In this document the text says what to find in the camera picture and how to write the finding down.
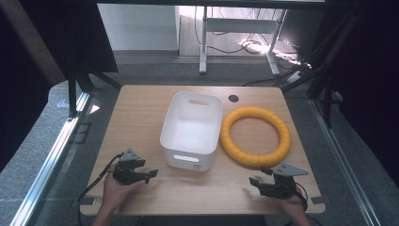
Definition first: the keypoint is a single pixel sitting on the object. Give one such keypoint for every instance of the black curtain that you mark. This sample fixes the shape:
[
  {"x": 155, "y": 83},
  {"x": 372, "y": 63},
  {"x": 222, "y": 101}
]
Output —
[
  {"x": 78, "y": 34},
  {"x": 367, "y": 78}
]

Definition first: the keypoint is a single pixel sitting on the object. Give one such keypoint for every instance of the black metal stand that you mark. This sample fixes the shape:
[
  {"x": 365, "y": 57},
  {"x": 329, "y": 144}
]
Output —
[
  {"x": 326, "y": 78},
  {"x": 72, "y": 91}
]

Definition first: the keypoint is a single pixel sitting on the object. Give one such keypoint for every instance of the tan slanted beam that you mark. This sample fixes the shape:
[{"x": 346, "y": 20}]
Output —
[{"x": 34, "y": 44}]

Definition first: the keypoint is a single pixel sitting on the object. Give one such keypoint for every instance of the white plastic storage bin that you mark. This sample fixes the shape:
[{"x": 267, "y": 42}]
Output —
[{"x": 191, "y": 132}]

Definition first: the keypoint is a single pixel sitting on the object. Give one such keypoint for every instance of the person's right hand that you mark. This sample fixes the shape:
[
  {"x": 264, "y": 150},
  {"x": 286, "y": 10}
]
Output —
[{"x": 293, "y": 205}]

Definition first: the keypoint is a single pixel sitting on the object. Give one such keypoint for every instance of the aluminium floor rail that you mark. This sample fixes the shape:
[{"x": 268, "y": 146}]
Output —
[
  {"x": 47, "y": 168},
  {"x": 343, "y": 163}
]

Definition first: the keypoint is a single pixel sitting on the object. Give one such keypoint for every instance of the white panel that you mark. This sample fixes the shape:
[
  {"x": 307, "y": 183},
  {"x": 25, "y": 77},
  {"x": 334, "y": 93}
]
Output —
[{"x": 138, "y": 26}]

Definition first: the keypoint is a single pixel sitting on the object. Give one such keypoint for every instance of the white power strip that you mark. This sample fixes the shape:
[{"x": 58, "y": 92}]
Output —
[{"x": 295, "y": 76}]

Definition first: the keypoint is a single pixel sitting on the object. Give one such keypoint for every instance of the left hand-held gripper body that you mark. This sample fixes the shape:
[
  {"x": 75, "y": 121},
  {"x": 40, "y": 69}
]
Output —
[{"x": 125, "y": 174}]

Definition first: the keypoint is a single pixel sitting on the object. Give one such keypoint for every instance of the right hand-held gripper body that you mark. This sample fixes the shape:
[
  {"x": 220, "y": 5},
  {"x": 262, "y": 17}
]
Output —
[{"x": 282, "y": 183}]

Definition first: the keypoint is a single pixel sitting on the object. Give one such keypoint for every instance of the white metal desk frame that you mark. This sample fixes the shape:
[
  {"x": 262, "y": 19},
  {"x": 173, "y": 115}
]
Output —
[{"x": 240, "y": 25}]

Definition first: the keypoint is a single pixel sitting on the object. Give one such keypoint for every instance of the person's left hand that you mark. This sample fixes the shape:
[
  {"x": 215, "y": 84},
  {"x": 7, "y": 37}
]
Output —
[{"x": 117, "y": 192}]

